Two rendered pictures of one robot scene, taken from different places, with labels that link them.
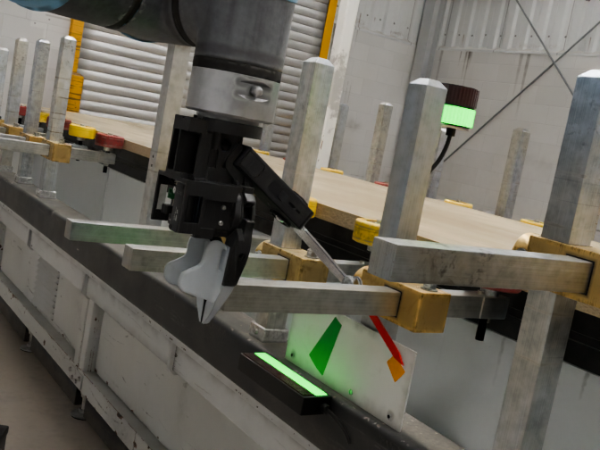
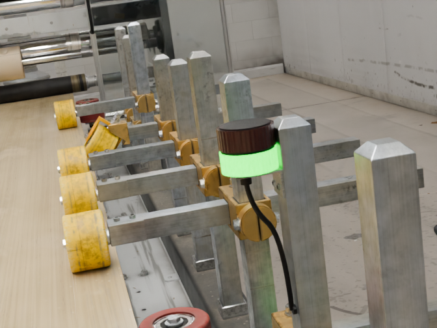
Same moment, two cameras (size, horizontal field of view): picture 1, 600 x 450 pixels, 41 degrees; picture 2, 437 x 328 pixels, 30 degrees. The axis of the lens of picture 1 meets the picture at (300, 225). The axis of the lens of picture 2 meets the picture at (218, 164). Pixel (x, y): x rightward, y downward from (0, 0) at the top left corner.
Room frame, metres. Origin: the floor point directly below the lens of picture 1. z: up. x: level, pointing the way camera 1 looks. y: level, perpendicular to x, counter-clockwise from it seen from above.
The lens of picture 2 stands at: (1.80, 0.15, 1.27)
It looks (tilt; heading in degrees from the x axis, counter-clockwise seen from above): 13 degrees down; 205
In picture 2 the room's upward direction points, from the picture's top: 8 degrees counter-clockwise
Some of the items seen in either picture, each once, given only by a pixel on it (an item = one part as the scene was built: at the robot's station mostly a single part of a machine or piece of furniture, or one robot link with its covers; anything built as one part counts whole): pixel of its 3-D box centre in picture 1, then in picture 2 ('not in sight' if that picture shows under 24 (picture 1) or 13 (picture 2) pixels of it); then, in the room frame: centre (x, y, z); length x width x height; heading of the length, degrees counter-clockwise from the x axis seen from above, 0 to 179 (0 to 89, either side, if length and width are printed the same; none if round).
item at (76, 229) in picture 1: (191, 240); not in sight; (1.36, 0.18, 0.81); 0.43 x 0.03 x 0.04; 125
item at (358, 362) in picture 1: (343, 355); not in sight; (1.02, -0.09, 0.75); 0.26 x 0.01 x 0.10; 35
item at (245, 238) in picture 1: (231, 243); not in sight; (0.81, 0.07, 0.91); 0.05 x 0.02 x 0.09; 34
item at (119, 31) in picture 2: not in sight; (130, 96); (-0.63, -1.26, 0.90); 0.03 x 0.03 x 0.48; 35
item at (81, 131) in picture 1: (80, 142); not in sight; (2.50, 0.73, 0.85); 0.08 x 0.08 x 0.11
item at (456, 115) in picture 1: (450, 115); (248, 159); (1.04, -0.16, 1.08); 0.06 x 0.06 x 0.02
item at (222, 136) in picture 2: (454, 95); (246, 135); (1.04, -0.16, 1.11); 0.06 x 0.06 x 0.02
